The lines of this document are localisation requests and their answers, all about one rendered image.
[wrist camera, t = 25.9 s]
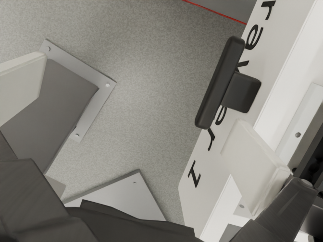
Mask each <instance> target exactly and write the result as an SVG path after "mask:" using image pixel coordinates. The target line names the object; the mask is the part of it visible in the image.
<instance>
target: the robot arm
mask: <svg viewBox="0 0 323 242"><path fill-rule="evenodd" d="M47 57H48V56H47V55H46V53H44V52H41V51H35V52H32V53H29V54H26V55H23V56H21V57H18V58H15V59H12V60H9V61H6V62H3V63H0V127H1V126H2V125H3V124H4V123H6V122H7V121H8V120H10V119H11V118H12V117H13V116H15V115H16V114H17V113H19V112H20V111H21V110H23V109H24V108H25V107H27V106H28V105H29V104H30V103H32V102H33V101H34V100H36V99H37V98H38V97H39V93H40V89H41V84H42V80H43V75H44V71H45V67H46V62H47ZM220 154H221V156H222V158H223V160H224V162H225V164H226V166H227V168H228V170H229V172H230V174H231V176H232V177H233V179H234V181H235V183H236V185H237V187H238V189H239V191H240V193H241V195H242V197H243V199H244V201H245V203H246V205H247V207H248V209H249V211H250V213H251V215H252V217H254V218H255V220H253V219H250V220H249V221H248V222H247V223H246V224H245V225H244V226H243V227H242V228H241V229H240V230H239V231H238V233H237V234H236V235H235V236H234V237H233V238H232V239H231V240H230V241H229V242H294V240H295V238H296V236H297V234H298V232H299V230H301V231H303V232H305V233H307V234H309V235H308V242H323V199H322V198H320V197H318V196H317V194H318V190H317V188H316V187H314V186H313V185H312V184H311V183H310V182H309V181H307V180H305V179H300V178H297V177H293V175H292V174H291V171H290V169H289V168H288V166H287V165H286V164H285V163H284V162H283V161H282V160H281V159H280V157H279V156H278V155H277V154H276V153H275V152H274V151H273V150H272V149H271V148H270V147H269V146H268V145H267V143H266V142H265V141H264V140H263V139H262V138H261V137H260V136H259V134H258V133H257V132H256V131H255V130H254V129H253V128H252V127H251V126H250V124H249V123H248V122H247V121H246V120H245V119H242V118H237V119H236V120H235V122H234V124H233V127H232V129H231V131H230V133H229V135H228V137H227V139H226V142H225V144H224V145H223V148H222V150H221V152H220ZM0 242H204V241H203V240H201V239H199V238H197V237H195V232H194V228H192V227H188V226H184V225H180V224H176V223H172V222H169V221H159V220H146V219H138V218H136V217H134V216H131V215H129V214H127V213H125V212H123V211H120V210H118V209H116V208H114V207H111V206H107V205H103V204H100V203H96V202H92V201H89V200H85V199H82V202H81V205H80V207H75V206H74V207H65V206H64V204H63V203H62V201H61V200H60V198H59V197H58V195H57V194H56V193H55V191H54V189H53V188H52V186H51V185H50V184H49V182H48V181H47V179H46V178H45V176H44V175H43V173H42V172H41V170H40V169H39V167H38V166H37V165H36V163H35V162H34V160H33V159H32V158H23V159H18V158H17V156H16V154H15V153H14V151H13V150H12V148H11V147H10V145H9V143H8V142H7V140H6V139H5V137H4V135H3V134H2V132H1V131H0Z"/></svg>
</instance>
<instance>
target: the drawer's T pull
mask: <svg viewBox="0 0 323 242"><path fill-rule="evenodd" d="M245 45H246V43H245V41H244V39H242V38H239V37H236V36H231V37H229V39H228V40H227V42H226V45H225V47H224V49H223V52H222V54H221V57H220V59H219V61H218V64H217V66H216V69H215V71H214V74H213V76H212V78H211V81H210V83H209V86H208V88H207V91H206V93H205V96H204V98H203V100H202V103H201V105H200V108H199V110H198V112H197V115H196V117H195V122H194V123H195V126H196V127H198V128H201V129H204V130H207V129H209V128H210V127H211V124H212V122H213V120H214V117H215V115H216V113H217V111H218V108H219V106H220V105H221V106H224V107H227V108H230V109H233V110H236V111H239V112H242V113H247V112H248V111H249V109H250V107H251V105H252V103H253V100H254V98H255V96H256V94H257V92H258V90H259V88H260V86H261V81H260V80H258V79H257V78H254V77H251V76H248V75H246V74H243V73H240V72H237V71H235V70H236V67H237V65H238V62H239V60H240V58H241V56H242V53H243V51H244V49H245Z"/></svg>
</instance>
